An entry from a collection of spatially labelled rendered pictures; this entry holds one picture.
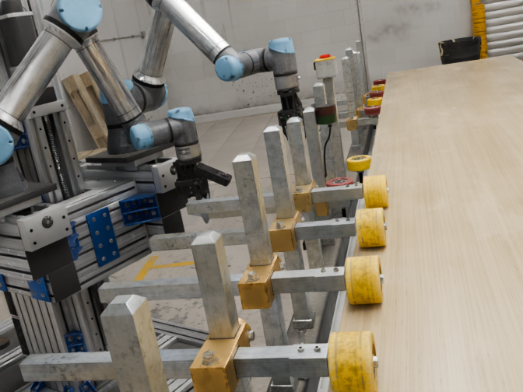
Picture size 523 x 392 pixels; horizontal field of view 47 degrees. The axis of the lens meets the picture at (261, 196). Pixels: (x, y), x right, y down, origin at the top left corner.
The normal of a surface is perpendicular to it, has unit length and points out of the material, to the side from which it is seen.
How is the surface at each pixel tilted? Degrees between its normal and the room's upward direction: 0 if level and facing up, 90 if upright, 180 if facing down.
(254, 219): 90
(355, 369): 72
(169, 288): 90
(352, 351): 39
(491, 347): 0
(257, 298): 90
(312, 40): 90
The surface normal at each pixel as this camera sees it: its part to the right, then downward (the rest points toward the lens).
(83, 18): 0.52, 0.06
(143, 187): -0.58, 0.32
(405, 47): -0.11, 0.29
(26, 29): 0.79, 0.04
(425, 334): -0.17, -0.95
